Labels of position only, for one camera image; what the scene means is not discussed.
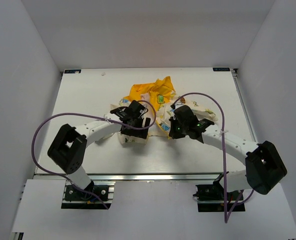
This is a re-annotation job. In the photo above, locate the aluminium right side rail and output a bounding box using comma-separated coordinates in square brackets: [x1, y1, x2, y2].
[232, 68, 273, 181]

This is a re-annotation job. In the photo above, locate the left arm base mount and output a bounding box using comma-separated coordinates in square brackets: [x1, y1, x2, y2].
[61, 182, 114, 210]

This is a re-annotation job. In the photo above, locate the aluminium front table rail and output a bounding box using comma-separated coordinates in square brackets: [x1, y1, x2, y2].
[32, 172, 273, 183]

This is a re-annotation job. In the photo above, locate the blue corner label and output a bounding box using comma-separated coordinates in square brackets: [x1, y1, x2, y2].
[64, 69, 81, 74]
[212, 67, 230, 72]

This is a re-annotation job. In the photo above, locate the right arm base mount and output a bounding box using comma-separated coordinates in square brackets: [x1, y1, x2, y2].
[193, 184, 245, 213]

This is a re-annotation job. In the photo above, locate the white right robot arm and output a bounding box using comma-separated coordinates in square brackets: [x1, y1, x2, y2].
[169, 104, 287, 200]

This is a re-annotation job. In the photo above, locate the blue right corner label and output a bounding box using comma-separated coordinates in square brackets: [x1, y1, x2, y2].
[212, 67, 230, 72]

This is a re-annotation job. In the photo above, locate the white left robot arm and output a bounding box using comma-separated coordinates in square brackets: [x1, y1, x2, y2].
[48, 100, 151, 200]

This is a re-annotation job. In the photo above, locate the cream dinosaur print baby jacket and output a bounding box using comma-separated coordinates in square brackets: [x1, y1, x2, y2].
[110, 76, 218, 144]

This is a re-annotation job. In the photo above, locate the blue left corner label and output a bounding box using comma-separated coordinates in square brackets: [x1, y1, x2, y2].
[64, 69, 81, 74]

